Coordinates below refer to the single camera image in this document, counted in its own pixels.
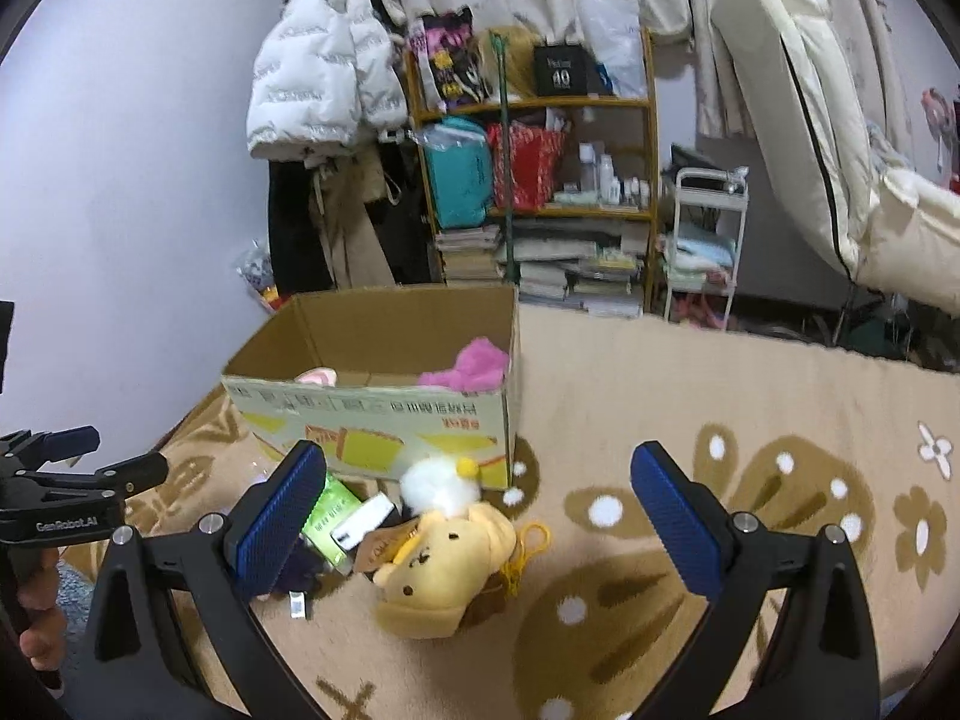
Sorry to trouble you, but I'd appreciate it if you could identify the teal bag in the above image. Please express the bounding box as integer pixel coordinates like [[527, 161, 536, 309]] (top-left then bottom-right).
[[424, 116, 496, 230]]

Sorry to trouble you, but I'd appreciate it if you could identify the black hanging coat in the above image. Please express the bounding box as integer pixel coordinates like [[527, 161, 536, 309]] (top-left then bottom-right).
[[266, 154, 335, 293]]

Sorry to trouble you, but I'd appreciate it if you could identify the clear plastic bag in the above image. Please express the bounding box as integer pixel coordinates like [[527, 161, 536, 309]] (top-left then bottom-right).
[[577, 0, 647, 98]]

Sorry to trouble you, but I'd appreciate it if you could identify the white puffer jacket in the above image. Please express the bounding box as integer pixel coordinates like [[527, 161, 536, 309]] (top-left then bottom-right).
[[246, 0, 410, 161]]

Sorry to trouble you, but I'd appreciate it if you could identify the cream folded mattress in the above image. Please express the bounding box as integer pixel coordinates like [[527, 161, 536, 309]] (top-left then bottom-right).
[[709, 0, 960, 297]]

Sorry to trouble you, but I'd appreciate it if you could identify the blond wig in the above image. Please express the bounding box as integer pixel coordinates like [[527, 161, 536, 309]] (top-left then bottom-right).
[[480, 26, 542, 98]]

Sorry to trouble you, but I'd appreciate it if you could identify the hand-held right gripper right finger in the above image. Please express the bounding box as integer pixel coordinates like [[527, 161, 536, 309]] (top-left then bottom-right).
[[630, 441, 882, 720]]

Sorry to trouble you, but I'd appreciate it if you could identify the pink soft toy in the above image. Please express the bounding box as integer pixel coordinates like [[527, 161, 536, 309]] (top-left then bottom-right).
[[671, 292, 732, 329]]

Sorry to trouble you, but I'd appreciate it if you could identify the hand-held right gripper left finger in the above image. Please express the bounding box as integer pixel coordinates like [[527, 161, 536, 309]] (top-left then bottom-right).
[[79, 439, 331, 720]]

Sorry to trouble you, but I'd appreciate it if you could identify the bag of colourful things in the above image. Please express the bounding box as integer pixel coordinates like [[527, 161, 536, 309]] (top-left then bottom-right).
[[234, 240, 292, 314]]

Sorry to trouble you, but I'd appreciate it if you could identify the green pole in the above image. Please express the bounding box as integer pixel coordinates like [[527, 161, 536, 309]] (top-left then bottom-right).
[[489, 31, 520, 287]]

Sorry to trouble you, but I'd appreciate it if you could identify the blue striped cloth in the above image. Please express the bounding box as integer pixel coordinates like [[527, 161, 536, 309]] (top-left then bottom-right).
[[866, 124, 920, 175]]

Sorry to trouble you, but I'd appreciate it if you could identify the pink fluffy plush toy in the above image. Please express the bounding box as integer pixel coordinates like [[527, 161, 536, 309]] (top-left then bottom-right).
[[418, 337, 511, 395]]

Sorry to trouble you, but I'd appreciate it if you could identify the purple and white plush toy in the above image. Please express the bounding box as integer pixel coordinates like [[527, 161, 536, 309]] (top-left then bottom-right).
[[255, 536, 325, 620]]

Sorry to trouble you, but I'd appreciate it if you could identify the light blue folded cloth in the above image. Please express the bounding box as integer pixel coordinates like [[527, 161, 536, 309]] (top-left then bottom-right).
[[666, 236, 736, 272]]

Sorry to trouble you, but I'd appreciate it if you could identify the white trolley cart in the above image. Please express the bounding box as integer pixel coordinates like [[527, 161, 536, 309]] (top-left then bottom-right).
[[660, 165, 751, 331]]

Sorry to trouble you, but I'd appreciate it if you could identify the green paper carton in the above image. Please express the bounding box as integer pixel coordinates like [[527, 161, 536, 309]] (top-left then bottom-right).
[[302, 469, 361, 575]]

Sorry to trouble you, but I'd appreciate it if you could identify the stack of books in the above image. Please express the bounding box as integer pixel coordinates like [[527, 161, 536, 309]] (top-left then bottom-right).
[[435, 221, 650, 320]]

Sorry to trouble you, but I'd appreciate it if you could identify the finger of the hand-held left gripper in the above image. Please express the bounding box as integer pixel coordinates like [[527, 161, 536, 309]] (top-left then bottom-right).
[[0, 426, 101, 470], [0, 452, 170, 509]]

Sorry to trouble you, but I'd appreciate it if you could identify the beige hanging garment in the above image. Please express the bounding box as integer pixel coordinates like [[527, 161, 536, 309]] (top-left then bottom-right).
[[315, 150, 402, 290]]

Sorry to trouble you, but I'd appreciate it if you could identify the group of cosmetic bottles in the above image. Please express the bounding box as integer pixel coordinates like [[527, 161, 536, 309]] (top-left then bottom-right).
[[574, 142, 653, 207]]

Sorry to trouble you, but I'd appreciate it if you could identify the printed cardboard box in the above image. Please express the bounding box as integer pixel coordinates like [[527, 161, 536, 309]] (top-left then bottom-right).
[[220, 285, 522, 492]]

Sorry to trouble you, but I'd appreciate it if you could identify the person's left hand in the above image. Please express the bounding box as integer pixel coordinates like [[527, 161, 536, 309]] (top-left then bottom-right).
[[16, 546, 70, 672]]

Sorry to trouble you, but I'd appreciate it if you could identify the black and white box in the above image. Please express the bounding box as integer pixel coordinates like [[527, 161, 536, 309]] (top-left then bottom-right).
[[330, 493, 398, 550]]

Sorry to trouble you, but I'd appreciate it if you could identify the yellow dog plush toy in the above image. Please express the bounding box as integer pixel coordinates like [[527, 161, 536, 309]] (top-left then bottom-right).
[[373, 499, 552, 640]]

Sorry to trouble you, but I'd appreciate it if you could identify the black cartoon print bag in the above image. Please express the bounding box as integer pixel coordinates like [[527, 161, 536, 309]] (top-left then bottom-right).
[[409, 7, 481, 121]]

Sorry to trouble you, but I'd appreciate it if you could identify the wooden shelf rack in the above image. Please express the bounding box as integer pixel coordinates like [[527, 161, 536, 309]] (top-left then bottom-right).
[[405, 26, 661, 316]]

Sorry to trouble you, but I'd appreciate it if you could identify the beige flower print blanket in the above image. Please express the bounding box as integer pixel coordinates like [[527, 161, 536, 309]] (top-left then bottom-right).
[[60, 300, 960, 720]]

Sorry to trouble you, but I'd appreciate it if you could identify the red patterned bag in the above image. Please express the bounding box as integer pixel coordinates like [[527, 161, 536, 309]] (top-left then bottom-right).
[[487, 120, 569, 212]]

